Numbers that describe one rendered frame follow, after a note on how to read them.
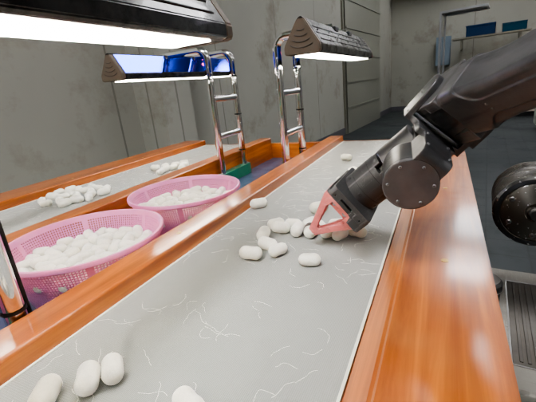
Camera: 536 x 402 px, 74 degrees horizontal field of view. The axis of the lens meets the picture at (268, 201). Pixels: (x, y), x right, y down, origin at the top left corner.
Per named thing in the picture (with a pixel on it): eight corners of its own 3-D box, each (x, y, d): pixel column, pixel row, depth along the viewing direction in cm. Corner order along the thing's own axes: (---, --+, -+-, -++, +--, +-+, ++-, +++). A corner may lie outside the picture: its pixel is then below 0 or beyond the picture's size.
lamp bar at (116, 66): (236, 75, 150) (234, 57, 148) (122, 80, 97) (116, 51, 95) (220, 77, 154) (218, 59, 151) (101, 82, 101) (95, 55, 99)
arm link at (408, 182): (494, 116, 42) (437, 71, 42) (524, 147, 32) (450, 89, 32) (419, 185, 49) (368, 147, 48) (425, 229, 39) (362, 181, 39)
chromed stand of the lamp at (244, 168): (251, 171, 138) (237, 47, 124) (224, 187, 121) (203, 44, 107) (210, 171, 146) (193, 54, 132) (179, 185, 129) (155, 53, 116)
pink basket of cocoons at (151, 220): (189, 246, 76) (182, 204, 73) (137, 326, 51) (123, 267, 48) (72, 254, 79) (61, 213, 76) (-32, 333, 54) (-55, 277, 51)
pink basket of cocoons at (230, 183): (262, 210, 94) (258, 175, 91) (204, 254, 72) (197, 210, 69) (182, 204, 106) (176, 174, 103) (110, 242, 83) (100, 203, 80)
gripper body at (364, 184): (325, 194, 47) (367, 156, 43) (344, 174, 55) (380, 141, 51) (358, 230, 46) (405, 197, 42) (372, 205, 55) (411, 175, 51)
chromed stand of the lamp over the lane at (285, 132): (356, 173, 121) (352, 28, 107) (340, 190, 104) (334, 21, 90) (302, 172, 129) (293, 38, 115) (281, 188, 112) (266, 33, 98)
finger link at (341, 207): (291, 220, 53) (336, 181, 48) (307, 204, 59) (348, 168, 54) (322, 254, 53) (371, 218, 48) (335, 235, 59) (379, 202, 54)
